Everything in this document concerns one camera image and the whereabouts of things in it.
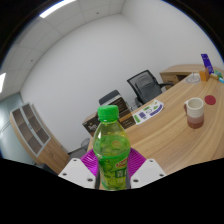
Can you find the grey waste bin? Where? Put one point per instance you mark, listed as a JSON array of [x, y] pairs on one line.
[[85, 145]]

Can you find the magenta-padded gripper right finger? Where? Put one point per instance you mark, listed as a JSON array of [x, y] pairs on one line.
[[148, 171]]

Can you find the flat round red coaster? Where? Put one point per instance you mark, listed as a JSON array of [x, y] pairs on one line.
[[210, 100]]

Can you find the white and brown mug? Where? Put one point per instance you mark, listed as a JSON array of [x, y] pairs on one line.
[[195, 111]]

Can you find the wooden side desk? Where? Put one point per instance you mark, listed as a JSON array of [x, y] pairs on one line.
[[176, 71]]

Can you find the wooden shelf cabinet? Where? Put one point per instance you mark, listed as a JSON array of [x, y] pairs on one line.
[[50, 150]]

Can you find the small dark brown box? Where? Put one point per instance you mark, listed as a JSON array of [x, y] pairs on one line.
[[90, 127]]

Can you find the purple package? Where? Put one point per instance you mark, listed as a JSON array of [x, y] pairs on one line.
[[207, 63]]

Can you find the dark brown flat box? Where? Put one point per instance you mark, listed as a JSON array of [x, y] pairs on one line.
[[116, 102]]

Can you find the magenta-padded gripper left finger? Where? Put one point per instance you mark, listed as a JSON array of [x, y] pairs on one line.
[[75, 170]]

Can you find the small tan box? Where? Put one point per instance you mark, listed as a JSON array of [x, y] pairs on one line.
[[213, 76]]

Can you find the white printed leaflet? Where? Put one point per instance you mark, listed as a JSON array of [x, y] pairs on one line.
[[148, 111]]

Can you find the long ceiling light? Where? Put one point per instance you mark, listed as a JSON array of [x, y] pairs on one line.
[[2, 83], [56, 8]]

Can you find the green drink bottle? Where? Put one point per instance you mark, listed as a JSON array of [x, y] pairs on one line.
[[111, 150]]

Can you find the grey mesh-back armchair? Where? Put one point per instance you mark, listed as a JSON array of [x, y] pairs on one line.
[[146, 86]]

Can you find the orange-brown cardboard box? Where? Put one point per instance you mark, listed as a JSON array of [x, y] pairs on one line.
[[204, 75]]

